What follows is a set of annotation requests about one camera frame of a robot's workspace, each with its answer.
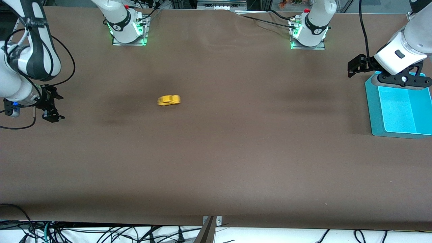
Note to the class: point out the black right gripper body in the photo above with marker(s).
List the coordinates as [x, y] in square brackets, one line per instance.
[44, 99]

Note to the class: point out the yellow beetle toy car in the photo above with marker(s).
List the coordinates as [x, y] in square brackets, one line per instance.
[168, 100]

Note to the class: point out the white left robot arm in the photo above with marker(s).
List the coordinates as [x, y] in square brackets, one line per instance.
[315, 20]

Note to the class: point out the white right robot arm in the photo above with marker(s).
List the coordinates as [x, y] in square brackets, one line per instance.
[13, 84]

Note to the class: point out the teal plastic bin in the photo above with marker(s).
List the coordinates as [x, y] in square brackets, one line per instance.
[398, 111]

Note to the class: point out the grey electronics box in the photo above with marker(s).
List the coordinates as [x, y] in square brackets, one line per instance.
[221, 4]

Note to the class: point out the large table cover sheet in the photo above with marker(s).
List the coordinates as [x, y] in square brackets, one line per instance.
[216, 152]

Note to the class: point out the grey metal beam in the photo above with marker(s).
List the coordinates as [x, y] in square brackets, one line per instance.
[206, 234]

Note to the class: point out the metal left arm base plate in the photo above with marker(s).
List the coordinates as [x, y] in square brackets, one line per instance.
[308, 48]

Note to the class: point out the aluminium frame corner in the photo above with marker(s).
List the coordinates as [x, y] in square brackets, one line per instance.
[409, 16]

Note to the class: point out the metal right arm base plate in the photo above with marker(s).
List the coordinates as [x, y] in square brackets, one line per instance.
[130, 44]

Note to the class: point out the silver metal bracket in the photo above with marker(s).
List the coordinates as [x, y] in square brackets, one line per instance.
[219, 221]

